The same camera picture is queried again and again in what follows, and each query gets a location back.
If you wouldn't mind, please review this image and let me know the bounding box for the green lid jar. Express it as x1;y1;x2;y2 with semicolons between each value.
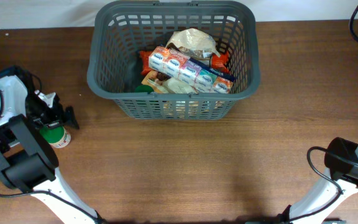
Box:
40;126;71;148
135;85;154;93

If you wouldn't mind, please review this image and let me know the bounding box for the orange snack pouch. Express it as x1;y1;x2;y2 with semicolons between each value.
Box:
142;70;198;95

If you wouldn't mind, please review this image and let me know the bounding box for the grey plastic basket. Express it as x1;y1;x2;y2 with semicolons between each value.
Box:
87;1;260;120

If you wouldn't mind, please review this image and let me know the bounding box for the blue tissue multipack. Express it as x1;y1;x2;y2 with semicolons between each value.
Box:
149;46;235;94

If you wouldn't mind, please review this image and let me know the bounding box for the beige paper bag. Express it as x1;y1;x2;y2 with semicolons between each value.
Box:
166;28;221;60

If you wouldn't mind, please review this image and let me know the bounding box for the orange pasta packet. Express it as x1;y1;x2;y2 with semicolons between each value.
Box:
139;51;230;76

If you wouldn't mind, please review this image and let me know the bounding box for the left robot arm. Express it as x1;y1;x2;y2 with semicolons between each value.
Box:
0;65;105;223

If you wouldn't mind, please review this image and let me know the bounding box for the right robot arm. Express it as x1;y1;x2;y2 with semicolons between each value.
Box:
284;137;358;223

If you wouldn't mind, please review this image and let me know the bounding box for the left black cable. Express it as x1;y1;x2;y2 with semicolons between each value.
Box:
0;67;105;224

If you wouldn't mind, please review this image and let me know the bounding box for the black cable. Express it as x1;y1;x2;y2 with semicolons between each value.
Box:
0;67;105;224
278;0;358;224

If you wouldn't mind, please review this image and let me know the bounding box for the right black cable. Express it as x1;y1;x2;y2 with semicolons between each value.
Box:
278;0;358;224

